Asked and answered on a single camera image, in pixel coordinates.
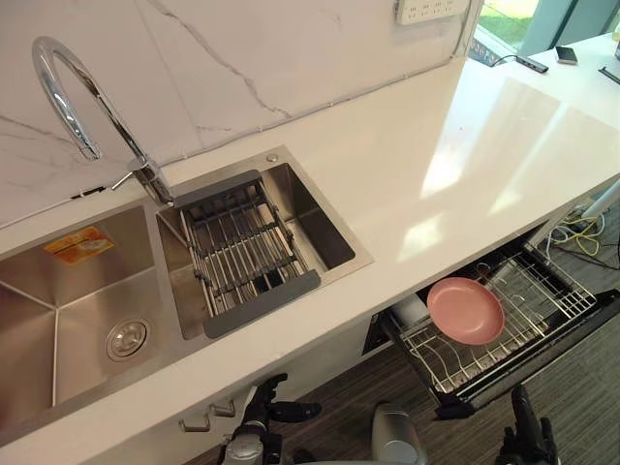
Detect stainless steel double sink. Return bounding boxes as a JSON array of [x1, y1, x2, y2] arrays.
[[0, 144, 377, 433]]

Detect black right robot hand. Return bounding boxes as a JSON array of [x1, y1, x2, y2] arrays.
[[498, 384, 556, 465]]

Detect white cup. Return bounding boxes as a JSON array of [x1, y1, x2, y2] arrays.
[[252, 203, 279, 230]]

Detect glass window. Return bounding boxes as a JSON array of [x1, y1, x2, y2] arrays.
[[474, 0, 539, 52]]

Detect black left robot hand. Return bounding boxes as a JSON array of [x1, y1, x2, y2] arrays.
[[243, 373, 324, 428]]

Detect white cable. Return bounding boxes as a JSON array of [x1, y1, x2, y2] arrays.
[[545, 220, 575, 261]]

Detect grey steel drain rack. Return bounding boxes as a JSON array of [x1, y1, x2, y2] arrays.
[[172, 169, 324, 340]]

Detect black usb hub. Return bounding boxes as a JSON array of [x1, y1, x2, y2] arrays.
[[516, 53, 550, 75]]

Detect round steel sink strainer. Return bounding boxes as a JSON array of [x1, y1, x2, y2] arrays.
[[105, 318, 152, 361]]

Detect silver robot leg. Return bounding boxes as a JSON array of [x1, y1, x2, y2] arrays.
[[369, 401, 428, 465]]

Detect white table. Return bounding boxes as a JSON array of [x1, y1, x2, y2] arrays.
[[503, 31, 620, 214]]

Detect orange sink sticker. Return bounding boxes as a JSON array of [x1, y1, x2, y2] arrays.
[[43, 231, 117, 265]]

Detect wire dishwasher rack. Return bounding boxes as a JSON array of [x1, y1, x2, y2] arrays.
[[401, 249, 598, 394]]

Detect yellow cable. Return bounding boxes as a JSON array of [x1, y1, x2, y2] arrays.
[[561, 215, 607, 258]]

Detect pink plate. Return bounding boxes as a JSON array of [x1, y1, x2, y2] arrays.
[[425, 276, 506, 347]]

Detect chrome gooseneck faucet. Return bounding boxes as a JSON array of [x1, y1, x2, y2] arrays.
[[31, 36, 175, 207]]

